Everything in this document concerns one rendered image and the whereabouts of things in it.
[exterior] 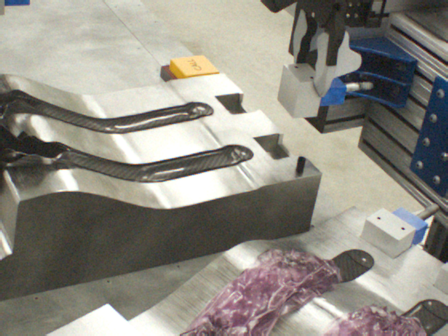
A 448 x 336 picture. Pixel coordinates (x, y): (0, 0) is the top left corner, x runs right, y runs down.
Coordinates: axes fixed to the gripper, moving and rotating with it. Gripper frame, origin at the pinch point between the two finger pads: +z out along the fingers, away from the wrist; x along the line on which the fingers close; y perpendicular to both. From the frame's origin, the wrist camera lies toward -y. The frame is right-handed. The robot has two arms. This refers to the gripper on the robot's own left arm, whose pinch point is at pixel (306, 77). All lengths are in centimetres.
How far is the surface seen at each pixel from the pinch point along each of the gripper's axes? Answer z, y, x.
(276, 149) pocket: 8.3, -4.7, -3.6
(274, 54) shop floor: 95, 97, 181
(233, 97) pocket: 6.6, -6.5, 7.2
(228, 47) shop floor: 95, 81, 190
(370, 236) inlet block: 8.5, -1.2, -22.6
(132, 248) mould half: 11.2, -27.4, -15.1
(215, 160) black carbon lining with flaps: 6.8, -14.6, -6.6
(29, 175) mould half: 1.6, -38.5, -12.5
